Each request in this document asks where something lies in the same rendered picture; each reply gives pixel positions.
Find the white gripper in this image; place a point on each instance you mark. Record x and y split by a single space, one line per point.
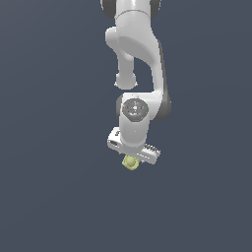
148 153

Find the small yellow-green object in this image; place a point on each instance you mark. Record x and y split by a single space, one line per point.
130 162

